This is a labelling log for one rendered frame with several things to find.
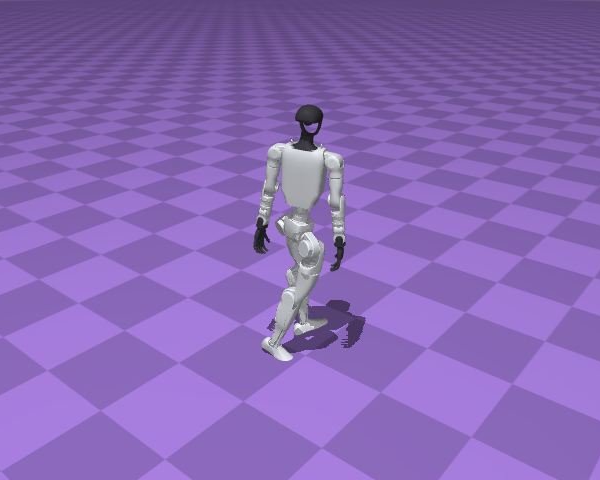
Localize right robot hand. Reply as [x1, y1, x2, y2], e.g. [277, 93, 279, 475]
[330, 236, 346, 271]

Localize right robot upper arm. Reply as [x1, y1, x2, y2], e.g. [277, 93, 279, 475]
[324, 151, 344, 208]

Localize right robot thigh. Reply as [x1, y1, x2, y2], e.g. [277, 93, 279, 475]
[282, 232, 325, 306]

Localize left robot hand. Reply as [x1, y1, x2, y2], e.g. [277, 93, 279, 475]
[253, 217, 270, 254]

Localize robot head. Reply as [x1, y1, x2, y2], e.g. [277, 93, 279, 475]
[292, 105, 323, 152]

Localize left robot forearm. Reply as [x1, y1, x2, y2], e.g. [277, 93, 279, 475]
[256, 180, 275, 226]

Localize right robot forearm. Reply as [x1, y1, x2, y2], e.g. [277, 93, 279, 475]
[331, 194, 345, 243]

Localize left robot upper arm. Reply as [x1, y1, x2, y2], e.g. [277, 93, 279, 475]
[264, 143, 286, 193]

